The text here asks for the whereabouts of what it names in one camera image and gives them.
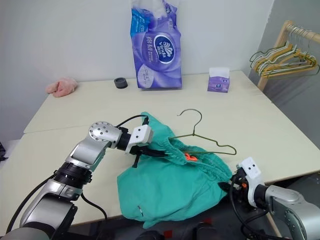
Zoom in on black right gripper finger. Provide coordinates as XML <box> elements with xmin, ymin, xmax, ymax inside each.
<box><xmin>217</xmin><ymin>181</ymin><xmax>233</xmax><ymax>193</ymax></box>

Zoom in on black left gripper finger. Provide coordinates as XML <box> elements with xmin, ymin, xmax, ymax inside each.
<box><xmin>144</xmin><ymin>148</ymin><xmax>172</xmax><ymax>158</ymax></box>
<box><xmin>132</xmin><ymin>152</ymin><xmax>142</xmax><ymax>169</ymax></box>

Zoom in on purple tissue multipack bag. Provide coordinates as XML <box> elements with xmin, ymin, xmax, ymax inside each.
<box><xmin>129</xmin><ymin>0</ymin><xmax>184</xmax><ymax>91</ymax></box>

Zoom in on wooden clothes rack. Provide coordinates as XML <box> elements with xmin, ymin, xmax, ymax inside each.
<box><xmin>256</xmin><ymin>20</ymin><xmax>320</xmax><ymax>91</ymax></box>

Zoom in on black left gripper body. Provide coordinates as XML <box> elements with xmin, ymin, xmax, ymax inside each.
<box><xmin>129</xmin><ymin>144</ymin><xmax>151</xmax><ymax>157</ymax></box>

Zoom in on dark rounded shape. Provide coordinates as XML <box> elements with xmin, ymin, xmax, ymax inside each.
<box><xmin>195</xmin><ymin>220</ymin><xmax>219</xmax><ymax>240</ymax></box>

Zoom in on small purple tissue pack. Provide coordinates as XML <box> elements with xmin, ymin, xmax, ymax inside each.
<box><xmin>206</xmin><ymin>66</ymin><xmax>231</xmax><ymax>94</ymax></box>

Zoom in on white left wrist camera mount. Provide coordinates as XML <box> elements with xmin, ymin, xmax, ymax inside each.
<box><xmin>124</xmin><ymin>125</ymin><xmax>153</xmax><ymax>154</ymax></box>

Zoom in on green shorts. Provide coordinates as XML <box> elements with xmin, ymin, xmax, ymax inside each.
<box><xmin>116</xmin><ymin>111</ymin><xmax>234</xmax><ymax>230</ymax></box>

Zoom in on black tape roll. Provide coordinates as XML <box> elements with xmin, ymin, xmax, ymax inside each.
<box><xmin>113</xmin><ymin>77</ymin><xmax>129</xmax><ymax>90</ymax></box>

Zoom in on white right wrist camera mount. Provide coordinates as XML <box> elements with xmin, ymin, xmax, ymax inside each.
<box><xmin>235</xmin><ymin>156</ymin><xmax>265</xmax><ymax>209</ymax></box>

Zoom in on black object beside table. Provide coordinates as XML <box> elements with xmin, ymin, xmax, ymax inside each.
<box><xmin>0</xmin><ymin>140</ymin><xmax>8</xmax><ymax>163</ymax></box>

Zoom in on pink cloth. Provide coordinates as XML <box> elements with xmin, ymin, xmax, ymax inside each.
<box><xmin>45</xmin><ymin>76</ymin><xmax>79</xmax><ymax>98</ymax></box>

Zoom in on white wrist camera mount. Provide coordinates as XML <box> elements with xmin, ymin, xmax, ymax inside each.
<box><xmin>235</xmin><ymin>156</ymin><xmax>265</xmax><ymax>209</ymax></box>
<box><xmin>124</xmin><ymin>125</ymin><xmax>153</xmax><ymax>154</ymax></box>

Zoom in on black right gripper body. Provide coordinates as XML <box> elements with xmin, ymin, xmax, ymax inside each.
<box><xmin>229</xmin><ymin>167</ymin><xmax>249</xmax><ymax>199</ymax></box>

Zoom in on olive wire hanger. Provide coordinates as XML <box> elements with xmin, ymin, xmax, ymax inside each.
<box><xmin>168</xmin><ymin>108</ymin><xmax>237</xmax><ymax>156</ymax></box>

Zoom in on bunch of hangers on rack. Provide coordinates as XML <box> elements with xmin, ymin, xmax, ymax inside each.
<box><xmin>252</xmin><ymin>46</ymin><xmax>320</xmax><ymax>80</ymax></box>

